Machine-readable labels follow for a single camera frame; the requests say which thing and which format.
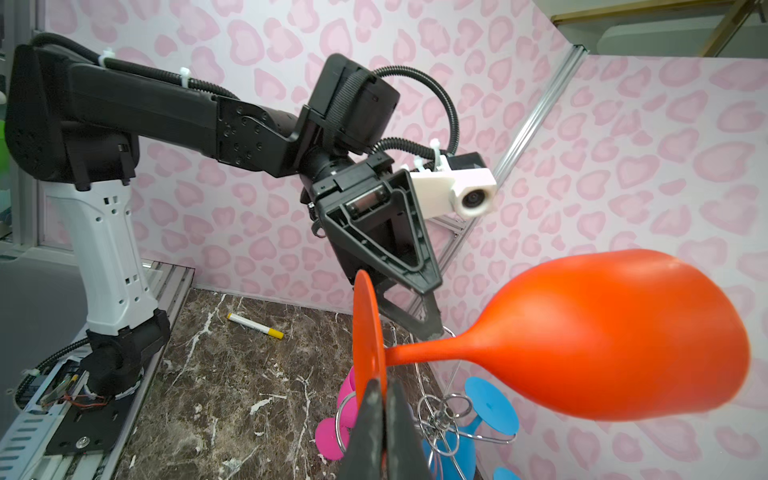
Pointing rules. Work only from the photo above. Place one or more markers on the chrome wire wine glass rack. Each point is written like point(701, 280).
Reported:
point(450, 426)

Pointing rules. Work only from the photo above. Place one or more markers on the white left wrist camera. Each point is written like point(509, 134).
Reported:
point(460, 185)

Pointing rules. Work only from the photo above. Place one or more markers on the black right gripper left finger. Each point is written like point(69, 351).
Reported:
point(363, 459)

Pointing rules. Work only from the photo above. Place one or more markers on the blue wine glass right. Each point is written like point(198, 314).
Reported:
point(453, 426)

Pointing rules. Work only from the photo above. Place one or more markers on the blue wine glass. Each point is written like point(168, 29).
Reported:
point(453, 426)
point(502, 473)

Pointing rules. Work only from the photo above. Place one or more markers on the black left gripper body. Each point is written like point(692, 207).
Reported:
point(369, 213)

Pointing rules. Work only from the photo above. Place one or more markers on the aluminium frame post right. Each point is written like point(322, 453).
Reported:
point(528, 97)

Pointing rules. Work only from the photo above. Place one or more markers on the red wine glass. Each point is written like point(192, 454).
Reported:
point(613, 336)

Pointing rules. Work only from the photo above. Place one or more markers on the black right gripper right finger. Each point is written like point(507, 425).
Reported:
point(404, 455)

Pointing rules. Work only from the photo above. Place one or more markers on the white yellow marker pen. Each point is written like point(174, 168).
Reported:
point(238, 319)

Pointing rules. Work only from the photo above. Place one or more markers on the blue wine glass rear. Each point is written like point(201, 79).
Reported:
point(502, 473)

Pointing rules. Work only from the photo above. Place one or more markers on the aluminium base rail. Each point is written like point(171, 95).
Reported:
point(61, 430)

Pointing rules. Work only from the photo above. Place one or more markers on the magenta wine glass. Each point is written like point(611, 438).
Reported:
point(332, 434)

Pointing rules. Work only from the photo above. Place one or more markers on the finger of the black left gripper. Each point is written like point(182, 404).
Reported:
point(427, 327)

